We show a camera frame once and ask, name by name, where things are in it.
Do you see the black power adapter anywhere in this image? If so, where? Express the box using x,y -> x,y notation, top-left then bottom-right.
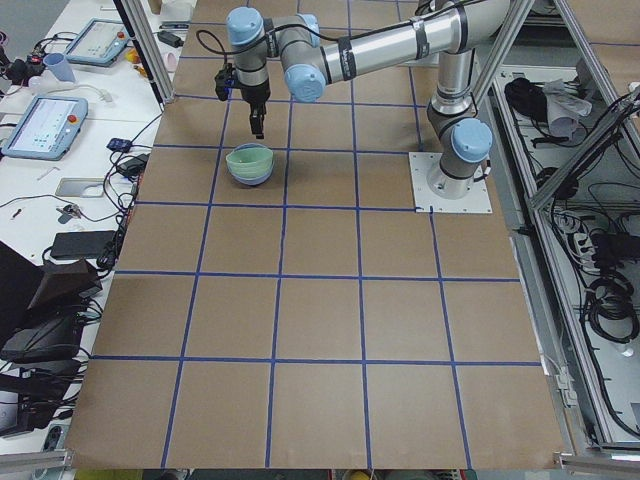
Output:
157,31 -> 184,48

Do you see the blue plastic cup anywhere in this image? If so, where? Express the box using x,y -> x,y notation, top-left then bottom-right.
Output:
43,52 -> 76,83

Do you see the near teach pendant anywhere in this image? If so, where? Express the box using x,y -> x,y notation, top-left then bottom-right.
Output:
1,95 -> 89,161

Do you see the blue bowl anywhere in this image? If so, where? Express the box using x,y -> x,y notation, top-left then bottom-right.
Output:
228,143 -> 276,188

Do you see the teach pendant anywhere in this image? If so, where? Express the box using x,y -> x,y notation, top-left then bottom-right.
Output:
1,95 -> 89,161
65,18 -> 130,67

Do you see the green bowl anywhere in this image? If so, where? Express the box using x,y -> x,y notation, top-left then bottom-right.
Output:
225,144 -> 275,182

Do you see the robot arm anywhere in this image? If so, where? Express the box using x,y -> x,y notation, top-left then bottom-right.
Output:
215,1 -> 510,182

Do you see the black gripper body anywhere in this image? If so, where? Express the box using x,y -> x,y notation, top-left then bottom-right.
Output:
241,83 -> 271,114

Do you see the far teach pendant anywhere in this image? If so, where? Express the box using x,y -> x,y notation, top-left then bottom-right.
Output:
65,18 -> 130,67

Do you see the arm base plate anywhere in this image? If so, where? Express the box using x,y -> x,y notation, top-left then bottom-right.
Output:
409,152 -> 492,214

